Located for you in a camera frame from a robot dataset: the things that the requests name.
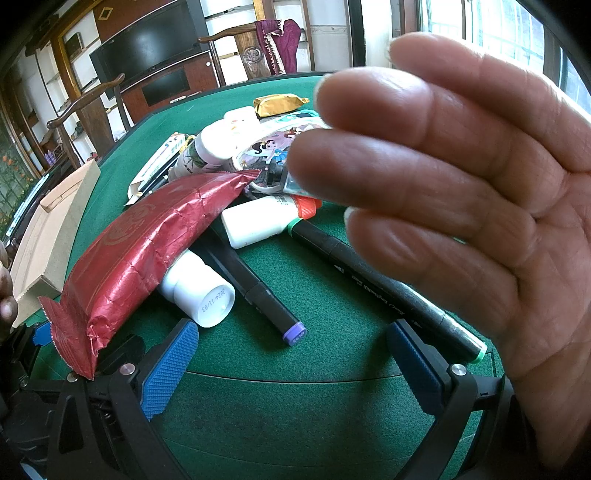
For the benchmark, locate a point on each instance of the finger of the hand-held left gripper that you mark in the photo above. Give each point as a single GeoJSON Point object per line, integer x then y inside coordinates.
{"type": "Point", "coordinates": [43, 333]}

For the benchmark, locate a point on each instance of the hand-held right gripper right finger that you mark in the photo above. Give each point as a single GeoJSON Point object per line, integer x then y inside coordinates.
{"type": "Point", "coordinates": [418, 369]}

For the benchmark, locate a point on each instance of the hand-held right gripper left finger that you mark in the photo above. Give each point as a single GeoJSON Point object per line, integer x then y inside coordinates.
{"type": "Point", "coordinates": [168, 369]}

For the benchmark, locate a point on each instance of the white bottle green print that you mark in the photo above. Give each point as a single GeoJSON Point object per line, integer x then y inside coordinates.
{"type": "Point", "coordinates": [203, 295]}

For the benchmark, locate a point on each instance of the cardboard box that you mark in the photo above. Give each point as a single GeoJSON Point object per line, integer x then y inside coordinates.
{"type": "Point", "coordinates": [46, 230]}

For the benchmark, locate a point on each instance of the red foil snack packet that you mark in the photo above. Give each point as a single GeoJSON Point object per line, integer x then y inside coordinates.
{"type": "Point", "coordinates": [138, 258]}

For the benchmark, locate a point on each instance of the black marker purple caps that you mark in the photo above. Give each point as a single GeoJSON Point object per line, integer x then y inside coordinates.
{"type": "Point", "coordinates": [258, 290]}

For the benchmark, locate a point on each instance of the black marker green caps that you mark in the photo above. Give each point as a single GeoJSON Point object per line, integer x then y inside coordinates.
{"type": "Point", "coordinates": [332, 254]}

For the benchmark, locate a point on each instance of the white bottle orange cap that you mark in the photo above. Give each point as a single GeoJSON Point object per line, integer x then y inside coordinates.
{"type": "Point", "coordinates": [254, 221]}

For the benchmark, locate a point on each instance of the white blue toothpaste box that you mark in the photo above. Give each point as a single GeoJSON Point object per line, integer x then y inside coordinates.
{"type": "Point", "coordinates": [159, 159]}

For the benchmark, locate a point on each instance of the white pill bottle printed label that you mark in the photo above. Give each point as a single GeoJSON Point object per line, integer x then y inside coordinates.
{"type": "Point", "coordinates": [203, 152]}

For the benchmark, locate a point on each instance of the grey tube black cap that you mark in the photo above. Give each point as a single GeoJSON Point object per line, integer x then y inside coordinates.
{"type": "Point", "coordinates": [295, 182]}

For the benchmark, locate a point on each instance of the yellow plastic clip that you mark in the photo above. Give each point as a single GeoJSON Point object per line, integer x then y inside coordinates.
{"type": "Point", "coordinates": [187, 145]}

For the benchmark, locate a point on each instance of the clear cartoon fairy pouch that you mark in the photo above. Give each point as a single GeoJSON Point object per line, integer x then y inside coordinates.
{"type": "Point", "coordinates": [258, 147]}

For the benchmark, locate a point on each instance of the person's left hand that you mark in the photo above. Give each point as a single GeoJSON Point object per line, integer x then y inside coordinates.
{"type": "Point", "coordinates": [5, 304]}

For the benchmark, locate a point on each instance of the person's right hand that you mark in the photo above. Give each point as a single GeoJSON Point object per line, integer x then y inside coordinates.
{"type": "Point", "coordinates": [485, 184]}

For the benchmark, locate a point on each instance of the wooden armchair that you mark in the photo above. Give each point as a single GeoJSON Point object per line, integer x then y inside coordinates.
{"type": "Point", "coordinates": [83, 110]}

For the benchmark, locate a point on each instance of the wooden television cabinet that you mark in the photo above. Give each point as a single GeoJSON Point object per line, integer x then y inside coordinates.
{"type": "Point", "coordinates": [161, 87]}

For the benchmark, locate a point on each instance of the yellow snack packet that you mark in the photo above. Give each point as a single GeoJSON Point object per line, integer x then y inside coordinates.
{"type": "Point", "coordinates": [277, 104]}

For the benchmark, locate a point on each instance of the black flat television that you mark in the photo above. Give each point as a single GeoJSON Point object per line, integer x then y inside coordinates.
{"type": "Point", "coordinates": [147, 41]}

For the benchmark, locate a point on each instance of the wooden armchair carved back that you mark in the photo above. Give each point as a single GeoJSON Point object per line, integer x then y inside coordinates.
{"type": "Point", "coordinates": [244, 50]}

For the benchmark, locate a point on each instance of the maroon fringed cloth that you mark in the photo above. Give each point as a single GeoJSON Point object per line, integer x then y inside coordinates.
{"type": "Point", "coordinates": [281, 41]}

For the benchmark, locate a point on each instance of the barred window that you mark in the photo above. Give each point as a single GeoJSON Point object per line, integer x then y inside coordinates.
{"type": "Point", "coordinates": [498, 27]}

